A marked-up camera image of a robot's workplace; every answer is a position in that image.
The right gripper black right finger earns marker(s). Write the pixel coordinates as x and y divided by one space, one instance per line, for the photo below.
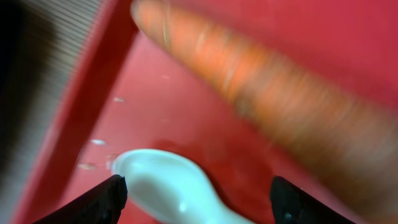
291 205

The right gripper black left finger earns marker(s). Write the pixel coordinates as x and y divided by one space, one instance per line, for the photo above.
100 205

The white plastic spoon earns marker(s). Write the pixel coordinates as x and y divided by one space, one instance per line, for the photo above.
172 188

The orange carrot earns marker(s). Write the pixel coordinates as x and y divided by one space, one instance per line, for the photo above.
349 144

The red serving tray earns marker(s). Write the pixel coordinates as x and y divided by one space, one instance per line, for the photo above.
127 94

